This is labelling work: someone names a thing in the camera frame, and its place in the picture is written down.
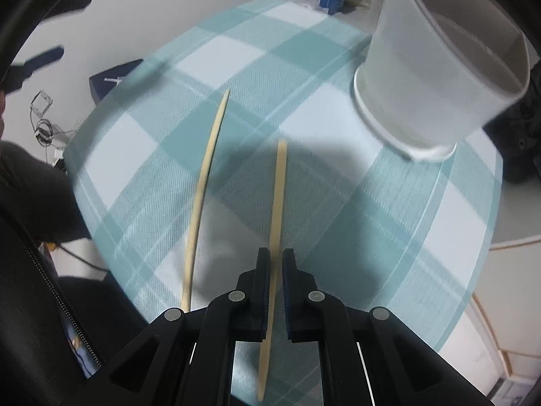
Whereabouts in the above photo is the tangle of cables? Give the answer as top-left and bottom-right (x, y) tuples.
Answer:
(29, 116), (81, 165)

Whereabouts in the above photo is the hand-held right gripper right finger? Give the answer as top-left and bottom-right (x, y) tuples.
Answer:
(282, 249), (493, 406)

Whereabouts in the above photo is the teal plaid tablecloth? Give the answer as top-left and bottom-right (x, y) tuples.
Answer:
(63, 0), (503, 404)

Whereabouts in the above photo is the dark blue shoebox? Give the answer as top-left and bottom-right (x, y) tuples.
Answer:
(89, 60), (142, 104)

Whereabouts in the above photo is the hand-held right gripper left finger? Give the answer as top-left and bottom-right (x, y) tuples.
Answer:
(95, 247), (271, 406)

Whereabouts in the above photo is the white wardrobe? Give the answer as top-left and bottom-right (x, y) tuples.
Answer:
(461, 237), (541, 406)

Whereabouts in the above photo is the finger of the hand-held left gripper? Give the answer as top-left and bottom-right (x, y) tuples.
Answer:
(8, 46), (65, 91)
(53, 0), (94, 21)

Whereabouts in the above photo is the white utensil holder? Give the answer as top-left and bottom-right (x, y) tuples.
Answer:
(353, 0), (531, 162)

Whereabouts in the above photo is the person's black jacket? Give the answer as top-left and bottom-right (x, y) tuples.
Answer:
(0, 209), (148, 406)

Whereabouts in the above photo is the long wooden chopstick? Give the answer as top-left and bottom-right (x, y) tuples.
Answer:
(256, 140), (289, 402)
(180, 89), (231, 311)

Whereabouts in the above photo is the person's left forearm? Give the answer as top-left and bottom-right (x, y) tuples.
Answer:
(0, 141), (90, 244)

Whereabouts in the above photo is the person's blue shirt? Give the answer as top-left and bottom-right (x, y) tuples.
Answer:
(59, 296), (100, 379)

